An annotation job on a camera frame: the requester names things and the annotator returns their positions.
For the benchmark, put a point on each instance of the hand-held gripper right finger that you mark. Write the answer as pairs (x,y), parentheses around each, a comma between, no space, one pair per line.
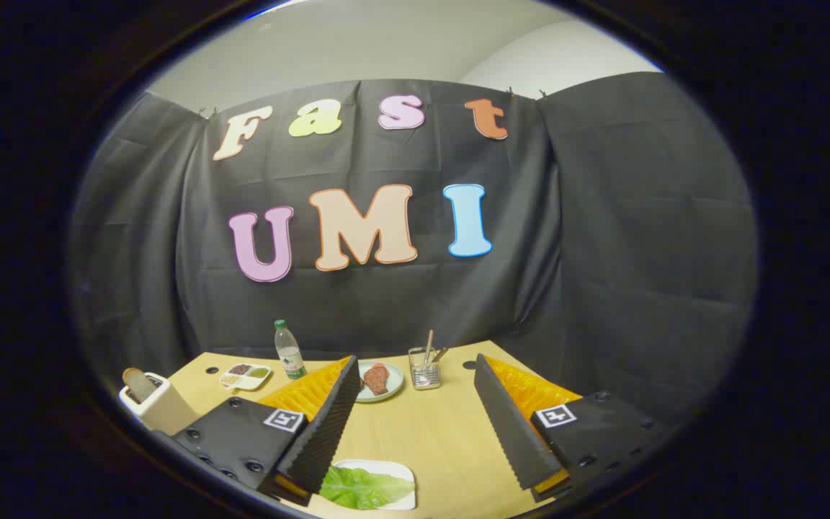
(509,432)

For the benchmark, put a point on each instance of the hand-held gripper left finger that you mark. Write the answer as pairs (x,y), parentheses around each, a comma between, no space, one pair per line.
(328,425)

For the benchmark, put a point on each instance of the green lettuce leaf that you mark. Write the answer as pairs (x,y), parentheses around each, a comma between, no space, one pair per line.
(364,489)

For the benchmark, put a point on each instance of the white bread slice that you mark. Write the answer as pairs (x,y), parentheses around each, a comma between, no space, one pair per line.
(140,383)

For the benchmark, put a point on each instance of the brown meat piece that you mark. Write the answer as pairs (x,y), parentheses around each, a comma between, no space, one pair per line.
(374,385)
(380,369)

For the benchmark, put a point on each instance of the white square plate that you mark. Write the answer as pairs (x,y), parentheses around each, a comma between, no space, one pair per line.
(390,468)

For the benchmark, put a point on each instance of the clear plastic water bottle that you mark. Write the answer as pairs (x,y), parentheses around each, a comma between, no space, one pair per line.
(289,357)

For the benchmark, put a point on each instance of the pale green round plate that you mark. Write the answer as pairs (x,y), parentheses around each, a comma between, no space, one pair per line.
(395,380)

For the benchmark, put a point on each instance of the white divided seasoning tray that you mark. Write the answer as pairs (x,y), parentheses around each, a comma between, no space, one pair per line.
(244,375)

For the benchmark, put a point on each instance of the clear utensil holder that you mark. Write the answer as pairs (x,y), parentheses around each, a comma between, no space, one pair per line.
(426,376)

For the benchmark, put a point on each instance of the wooden spoon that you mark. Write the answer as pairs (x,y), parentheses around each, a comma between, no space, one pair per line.
(441,353)

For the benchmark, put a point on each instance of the wooden stick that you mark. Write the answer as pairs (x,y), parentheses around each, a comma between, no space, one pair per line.
(429,346)

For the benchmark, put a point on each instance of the cream toaster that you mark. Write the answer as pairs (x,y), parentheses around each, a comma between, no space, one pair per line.
(166,411)

